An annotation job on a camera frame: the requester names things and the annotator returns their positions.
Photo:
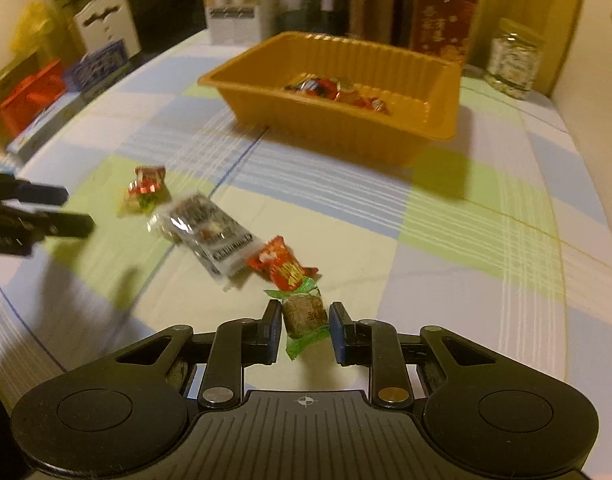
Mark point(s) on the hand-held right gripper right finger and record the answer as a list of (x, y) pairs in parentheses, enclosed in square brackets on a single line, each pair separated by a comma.
[(336, 332)]

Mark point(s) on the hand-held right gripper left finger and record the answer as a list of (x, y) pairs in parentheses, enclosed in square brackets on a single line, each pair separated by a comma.
[(275, 322)]

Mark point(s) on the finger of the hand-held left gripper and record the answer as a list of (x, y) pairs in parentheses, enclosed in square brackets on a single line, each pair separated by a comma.
[(46, 194), (66, 224)]

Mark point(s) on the green-wrapped brown candy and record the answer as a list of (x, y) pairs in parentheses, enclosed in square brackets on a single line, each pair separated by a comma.
[(306, 312)]

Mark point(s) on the red yellow-print snack packet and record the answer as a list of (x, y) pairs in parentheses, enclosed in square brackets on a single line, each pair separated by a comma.
[(281, 265)]

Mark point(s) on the red foil candy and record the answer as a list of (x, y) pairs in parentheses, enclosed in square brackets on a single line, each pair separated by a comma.
[(146, 187)]

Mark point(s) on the clear grey snack packet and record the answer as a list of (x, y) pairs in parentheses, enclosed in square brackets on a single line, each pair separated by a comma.
[(201, 230)]

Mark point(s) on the orange plastic tray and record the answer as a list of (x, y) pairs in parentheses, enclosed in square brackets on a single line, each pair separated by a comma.
[(336, 115)]

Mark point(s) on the dark red candy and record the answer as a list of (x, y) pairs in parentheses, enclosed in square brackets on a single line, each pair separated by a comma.
[(313, 86)]

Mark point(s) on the yellow orange candy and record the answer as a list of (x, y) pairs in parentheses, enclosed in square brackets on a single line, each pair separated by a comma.
[(350, 92)]

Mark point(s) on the checkered tablecloth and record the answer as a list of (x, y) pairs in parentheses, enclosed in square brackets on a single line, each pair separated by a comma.
[(436, 240)]

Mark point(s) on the blue milk carton box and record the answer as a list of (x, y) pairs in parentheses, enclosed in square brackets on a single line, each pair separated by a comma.
[(98, 67)]

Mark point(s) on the yellow plastic bag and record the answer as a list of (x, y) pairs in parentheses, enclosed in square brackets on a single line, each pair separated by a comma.
[(33, 27)]

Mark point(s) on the white product box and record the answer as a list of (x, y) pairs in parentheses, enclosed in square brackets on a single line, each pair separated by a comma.
[(236, 5)]

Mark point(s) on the green glass jar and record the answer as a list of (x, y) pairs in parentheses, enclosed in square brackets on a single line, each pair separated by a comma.
[(311, 2)]

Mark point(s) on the clear plastic nut jar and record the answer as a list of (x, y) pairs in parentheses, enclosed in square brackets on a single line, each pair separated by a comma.
[(513, 60)]

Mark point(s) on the red gift box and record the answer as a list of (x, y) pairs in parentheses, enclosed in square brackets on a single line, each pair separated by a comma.
[(443, 22)]

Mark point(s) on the brown metal thermos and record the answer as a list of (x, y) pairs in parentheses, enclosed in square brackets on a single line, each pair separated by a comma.
[(376, 2)]

